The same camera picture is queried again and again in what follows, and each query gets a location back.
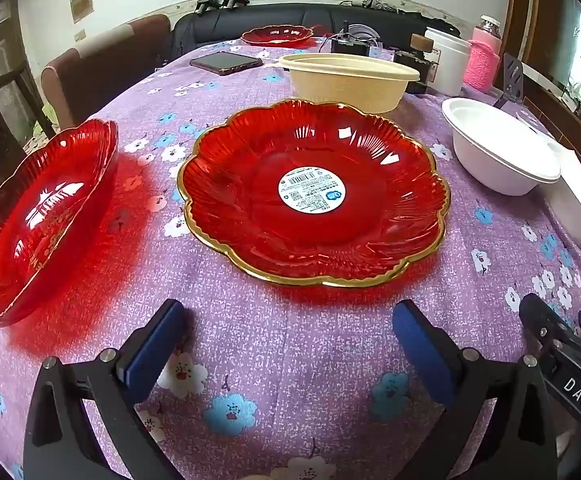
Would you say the black box red label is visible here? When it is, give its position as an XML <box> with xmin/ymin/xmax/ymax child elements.
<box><xmin>393</xmin><ymin>47</ymin><xmax>433</xmax><ymax>95</ymax></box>

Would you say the pink sleeved bottle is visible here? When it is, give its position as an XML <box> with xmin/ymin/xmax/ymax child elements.
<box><xmin>463</xmin><ymin>15</ymin><xmax>502</xmax><ymax>92</ymax></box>

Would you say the white foam bowl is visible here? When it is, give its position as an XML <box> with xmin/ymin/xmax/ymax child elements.
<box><xmin>441</xmin><ymin>97</ymin><xmax>562</xmax><ymax>197</ymax></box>

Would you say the white plastic jar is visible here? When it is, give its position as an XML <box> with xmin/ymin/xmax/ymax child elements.
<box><xmin>424</xmin><ymin>27</ymin><xmax>472</xmax><ymax>97</ymax></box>

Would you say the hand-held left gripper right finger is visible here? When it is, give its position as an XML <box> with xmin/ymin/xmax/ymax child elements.
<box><xmin>391</xmin><ymin>299</ymin><xmax>558</xmax><ymax>480</ymax></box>

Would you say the small red glass plate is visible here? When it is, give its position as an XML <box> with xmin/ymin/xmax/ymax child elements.
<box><xmin>241</xmin><ymin>25</ymin><xmax>315</xmax><ymax>48</ymax></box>

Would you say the red glass plate white label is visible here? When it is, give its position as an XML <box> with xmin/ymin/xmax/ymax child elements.
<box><xmin>176</xmin><ymin>99</ymin><xmax>452</xmax><ymax>288</ymax></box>

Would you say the white notebook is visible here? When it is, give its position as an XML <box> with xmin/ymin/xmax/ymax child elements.
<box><xmin>545</xmin><ymin>140</ymin><xmax>581</xmax><ymax>252</ymax></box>

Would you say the dark wooden chair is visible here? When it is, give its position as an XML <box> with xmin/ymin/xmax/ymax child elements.
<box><xmin>0</xmin><ymin>70</ymin><xmax>56</xmax><ymax>161</ymax></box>

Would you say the red ribbed glass plate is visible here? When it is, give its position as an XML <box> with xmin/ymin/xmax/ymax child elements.
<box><xmin>0</xmin><ymin>119</ymin><xmax>120</xmax><ymax>328</ymax></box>

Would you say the black leather sofa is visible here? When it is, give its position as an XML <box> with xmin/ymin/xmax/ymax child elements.
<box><xmin>170</xmin><ymin>2</ymin><xmax>463</xmax><ymax>58</ymax></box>

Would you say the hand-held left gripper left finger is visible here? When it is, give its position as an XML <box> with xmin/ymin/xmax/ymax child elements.
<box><xmin>23</xmin><ymin>298</ymin><xmax>188</xmax><ymax>480</ymax></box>

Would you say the brown padded chair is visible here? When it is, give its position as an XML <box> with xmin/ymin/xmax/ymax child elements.
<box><xmin>40</xmin><ymin>14</ymin><xmax>172</xmax><ymax>128</ymax></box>

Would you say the purple floral tablecloth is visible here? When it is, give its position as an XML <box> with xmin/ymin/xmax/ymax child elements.
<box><xmin>0</xmin><ymin>35</ymin><xmax>581</xmax><ymax>480</ymax></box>

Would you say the beige plastic bowl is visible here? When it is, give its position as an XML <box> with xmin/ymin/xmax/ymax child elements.
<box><xmin>278</xmin><ymin>53</ymin><xmax>421</xmax><ymax>115</ymax></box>

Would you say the black smartphone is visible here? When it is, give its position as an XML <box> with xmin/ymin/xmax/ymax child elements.
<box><xmin>189</xmin><ymin>51</ymin><xmax>264</xmax><ymax>77</ymax></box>

